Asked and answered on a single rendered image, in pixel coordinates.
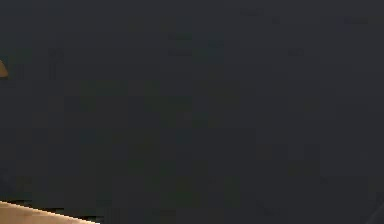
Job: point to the tan lamp shade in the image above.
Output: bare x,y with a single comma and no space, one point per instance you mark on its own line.
2,70

